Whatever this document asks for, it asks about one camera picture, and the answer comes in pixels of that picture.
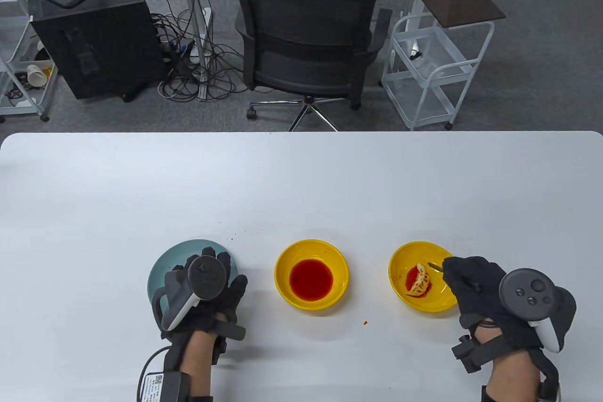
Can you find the black computer tower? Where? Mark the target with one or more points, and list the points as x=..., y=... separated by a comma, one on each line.
x=94, y=44

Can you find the person's right hand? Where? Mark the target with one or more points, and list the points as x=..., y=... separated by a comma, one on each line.
x=476, y=293

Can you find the black mesh office chair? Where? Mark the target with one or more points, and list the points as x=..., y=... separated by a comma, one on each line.
x=306, y=20

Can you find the yellow bowl holding sauce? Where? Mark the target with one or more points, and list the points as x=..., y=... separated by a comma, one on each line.
x=285, y=289

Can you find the aluminium post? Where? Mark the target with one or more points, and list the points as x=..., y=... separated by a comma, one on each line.
x=191, y=1

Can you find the grey white VR controller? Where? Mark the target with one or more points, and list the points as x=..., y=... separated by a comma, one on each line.
x=207, y=277
x=527, y=291

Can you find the person's left hand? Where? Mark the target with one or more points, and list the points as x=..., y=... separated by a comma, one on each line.
x=233, y=296

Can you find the person's left forearm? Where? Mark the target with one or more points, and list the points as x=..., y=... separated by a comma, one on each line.
x=198, y=359

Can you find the white dumpling with red sauce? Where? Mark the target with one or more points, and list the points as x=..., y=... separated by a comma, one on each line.
x=420, y=282

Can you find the person's right forearm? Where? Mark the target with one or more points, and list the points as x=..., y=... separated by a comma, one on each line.
x=511, y=376

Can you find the white power strip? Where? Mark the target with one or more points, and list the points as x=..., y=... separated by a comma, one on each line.
x=205, y=20

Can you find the black chopstick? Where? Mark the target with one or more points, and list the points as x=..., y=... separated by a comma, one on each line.
x=438, y=269
x=437, y=266

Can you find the white paper cup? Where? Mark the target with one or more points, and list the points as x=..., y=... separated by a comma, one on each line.
x=35, y=74

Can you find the blue-green plate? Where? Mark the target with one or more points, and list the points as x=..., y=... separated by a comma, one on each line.
x=172, y=263

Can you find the red soy sauce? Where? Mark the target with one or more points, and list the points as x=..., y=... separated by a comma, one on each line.
x=311, y=279

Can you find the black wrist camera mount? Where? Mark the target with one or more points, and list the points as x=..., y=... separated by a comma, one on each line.
x=231, y=330
x=468, y=354

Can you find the white shelf trolley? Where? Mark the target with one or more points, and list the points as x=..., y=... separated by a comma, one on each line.
x=19, y=110

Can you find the yellow bowl holding dumpling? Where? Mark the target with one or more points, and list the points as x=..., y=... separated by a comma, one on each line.
x=424, y=251

